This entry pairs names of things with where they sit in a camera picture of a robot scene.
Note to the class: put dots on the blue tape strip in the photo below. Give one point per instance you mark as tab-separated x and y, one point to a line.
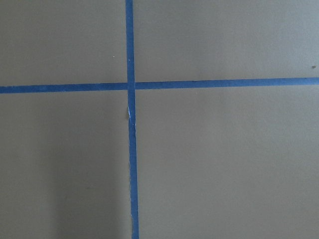
132	161
224	83

